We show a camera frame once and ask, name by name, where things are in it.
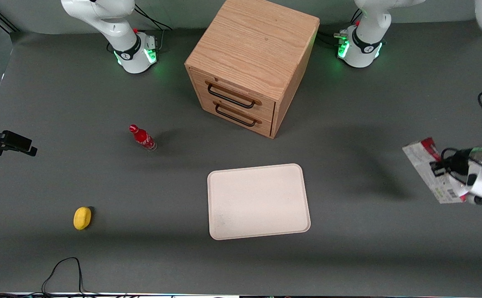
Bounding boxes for red cookie box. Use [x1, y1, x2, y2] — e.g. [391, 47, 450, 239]
[402, 138, 468, 204]

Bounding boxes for white rectangular tray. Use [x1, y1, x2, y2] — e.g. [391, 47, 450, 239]
[207, 163, 311, 240]

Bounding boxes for wooden drawer front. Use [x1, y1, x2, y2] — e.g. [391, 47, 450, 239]
[190, 68, 276, 121]
[197, 93, 273, 138]

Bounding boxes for wooden drawer cabinet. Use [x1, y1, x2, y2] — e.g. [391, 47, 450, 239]
[185, 0, 321, 139]

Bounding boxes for red soda bottle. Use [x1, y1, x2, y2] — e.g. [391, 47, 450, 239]
[129, 124, 158, 152]

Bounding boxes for yellow lemon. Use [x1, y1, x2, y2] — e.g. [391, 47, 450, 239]
[73, 206, 93, 231]

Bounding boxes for black mounted device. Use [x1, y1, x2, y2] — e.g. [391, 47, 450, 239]
[0, 118, 38, 157]

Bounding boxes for black slanted rod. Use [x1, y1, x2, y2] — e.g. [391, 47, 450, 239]
[0, 6, 20, 34]

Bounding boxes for black left arm base cable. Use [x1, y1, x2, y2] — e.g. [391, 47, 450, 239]
[316, 8, 363, 46]

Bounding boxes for black arm base cable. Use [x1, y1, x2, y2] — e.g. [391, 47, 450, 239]
[316, 8, 363, 46]
[133, 3, 173, 52]

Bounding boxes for black metal drawer handle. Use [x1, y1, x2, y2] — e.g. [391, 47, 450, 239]
[214, 102, 262, 127]
[206, 82, 262, 109]

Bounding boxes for black right arm base cable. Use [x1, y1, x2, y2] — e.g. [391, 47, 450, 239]
[133, 3, 173, 52]

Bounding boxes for black looped floor cable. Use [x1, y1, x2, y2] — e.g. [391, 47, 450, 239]
[41, 257, 101, 297]

